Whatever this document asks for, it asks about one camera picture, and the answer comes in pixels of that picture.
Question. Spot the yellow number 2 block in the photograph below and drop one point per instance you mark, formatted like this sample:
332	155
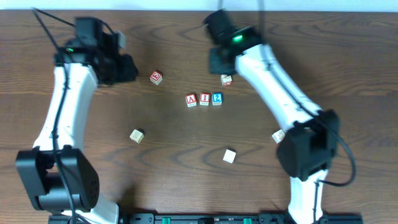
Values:
136	135

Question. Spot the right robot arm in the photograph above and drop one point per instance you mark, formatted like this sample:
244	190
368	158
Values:
307	148

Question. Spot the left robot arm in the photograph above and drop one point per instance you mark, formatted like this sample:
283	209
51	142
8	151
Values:
56	175

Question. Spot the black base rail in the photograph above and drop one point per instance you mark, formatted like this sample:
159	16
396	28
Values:
262	218

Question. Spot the plain white top block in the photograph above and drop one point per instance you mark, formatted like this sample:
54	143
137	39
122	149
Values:
229	156

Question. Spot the red letter I block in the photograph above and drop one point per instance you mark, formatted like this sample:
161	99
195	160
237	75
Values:
204	99

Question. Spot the white block red bottom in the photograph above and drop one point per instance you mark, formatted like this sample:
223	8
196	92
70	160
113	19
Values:
226	80

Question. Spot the red letter A block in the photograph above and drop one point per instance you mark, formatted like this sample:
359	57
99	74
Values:
191	100

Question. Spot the blue number 2 block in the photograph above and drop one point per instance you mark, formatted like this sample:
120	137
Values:
217	99

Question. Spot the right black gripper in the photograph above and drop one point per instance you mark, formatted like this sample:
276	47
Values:
219	63

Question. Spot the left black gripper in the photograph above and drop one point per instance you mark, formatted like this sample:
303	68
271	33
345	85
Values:
125	70

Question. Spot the white turtle picture block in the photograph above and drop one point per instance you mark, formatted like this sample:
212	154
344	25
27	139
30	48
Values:
278	136

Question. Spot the red letter E block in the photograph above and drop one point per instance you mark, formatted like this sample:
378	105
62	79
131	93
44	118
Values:
156	77

